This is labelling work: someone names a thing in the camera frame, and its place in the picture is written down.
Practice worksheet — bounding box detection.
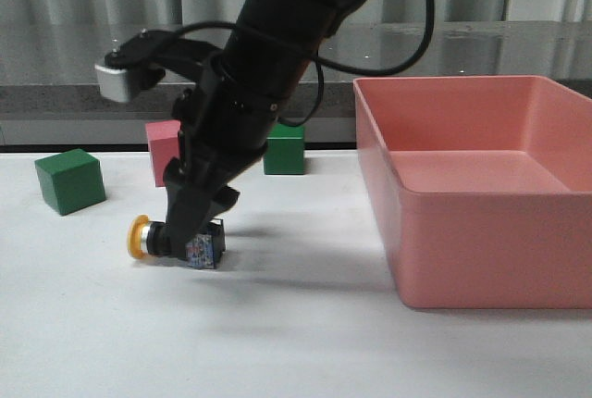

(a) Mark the black cable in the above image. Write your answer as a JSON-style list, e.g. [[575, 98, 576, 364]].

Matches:
[[175, 0, 437, 128]]

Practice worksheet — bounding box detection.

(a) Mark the left green cube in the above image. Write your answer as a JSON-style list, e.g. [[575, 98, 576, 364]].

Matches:
[[34, 149, 106, 216]]

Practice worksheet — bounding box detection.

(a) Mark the yellow push button switch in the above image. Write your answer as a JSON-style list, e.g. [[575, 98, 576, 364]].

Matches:
[[127, 215, 226, 269]]

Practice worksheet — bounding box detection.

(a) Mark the right green cube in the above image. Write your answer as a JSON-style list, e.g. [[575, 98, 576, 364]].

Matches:
[[263, 124, 304, 175]]

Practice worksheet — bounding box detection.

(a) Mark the pink cube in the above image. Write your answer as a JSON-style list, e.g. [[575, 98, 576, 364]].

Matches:
[[144, 120, 180, 187]]

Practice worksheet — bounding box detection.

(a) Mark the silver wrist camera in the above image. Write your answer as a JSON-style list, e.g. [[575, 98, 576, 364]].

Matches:
[[93, 30, 167, 104]]

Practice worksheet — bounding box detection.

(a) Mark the pink plastic bin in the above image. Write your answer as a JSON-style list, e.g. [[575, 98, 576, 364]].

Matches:
[[353, 76, 591, 308]]

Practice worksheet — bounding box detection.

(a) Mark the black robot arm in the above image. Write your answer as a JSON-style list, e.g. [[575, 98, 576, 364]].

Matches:
[[164, 0, 366, 255]]

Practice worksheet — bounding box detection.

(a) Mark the dark grey stone ledge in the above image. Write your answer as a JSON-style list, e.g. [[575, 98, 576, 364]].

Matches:
[[1, 21, 591, 149]]

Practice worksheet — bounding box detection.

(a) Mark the green cube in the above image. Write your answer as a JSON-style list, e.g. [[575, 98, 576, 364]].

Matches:
[[34, 149, 106, 216], [263, 124, 304, 175]]

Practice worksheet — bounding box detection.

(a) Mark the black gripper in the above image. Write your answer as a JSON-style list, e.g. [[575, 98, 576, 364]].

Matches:
[[164, 53, 288, 259]]

